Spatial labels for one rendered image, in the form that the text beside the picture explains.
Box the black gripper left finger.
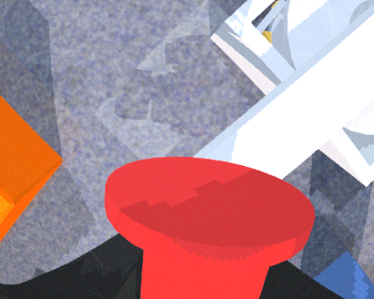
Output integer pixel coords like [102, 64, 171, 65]
[0, 233, 144, 299]

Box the blue rectangular frame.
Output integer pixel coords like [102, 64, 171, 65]
[313, 250, 374, 299]

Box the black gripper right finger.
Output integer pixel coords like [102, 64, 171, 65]
[258, 261, 346, 299]

